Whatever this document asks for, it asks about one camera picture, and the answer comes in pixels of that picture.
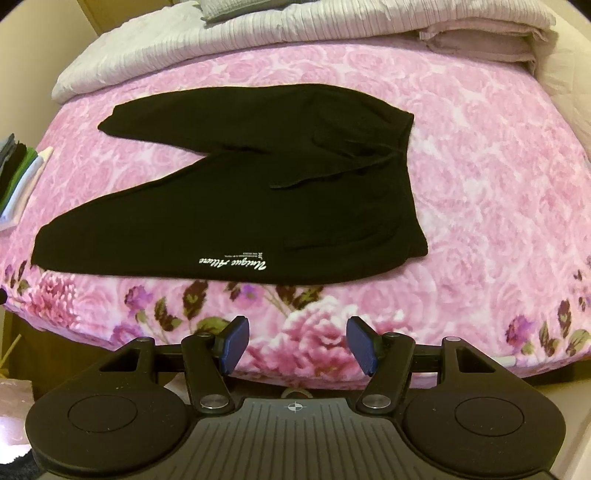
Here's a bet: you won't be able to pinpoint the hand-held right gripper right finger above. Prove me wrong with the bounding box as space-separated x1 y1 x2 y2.
345 315 502 412

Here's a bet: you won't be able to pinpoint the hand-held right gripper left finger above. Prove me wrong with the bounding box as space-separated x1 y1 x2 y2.
97 315 251 415

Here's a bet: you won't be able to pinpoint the black pants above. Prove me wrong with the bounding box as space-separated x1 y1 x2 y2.
31 83 429 284

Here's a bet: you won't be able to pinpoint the stack of folded clothes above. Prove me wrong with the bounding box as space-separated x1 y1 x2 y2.
0 133 55 232

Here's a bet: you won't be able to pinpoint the pink floral blanket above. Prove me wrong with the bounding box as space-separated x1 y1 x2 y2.
0 46 591 389

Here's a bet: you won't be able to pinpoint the white ribbed quilt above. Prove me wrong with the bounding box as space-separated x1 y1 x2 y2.
51 0 557 105

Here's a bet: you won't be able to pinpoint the folded pink sheet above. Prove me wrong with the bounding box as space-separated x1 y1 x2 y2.
419 22 540 71

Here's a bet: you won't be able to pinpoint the grey pillow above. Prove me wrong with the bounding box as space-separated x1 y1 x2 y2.
199 0 290 23

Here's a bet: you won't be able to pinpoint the cream quilted cushion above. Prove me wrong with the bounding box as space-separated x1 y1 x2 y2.
534 21 591 161

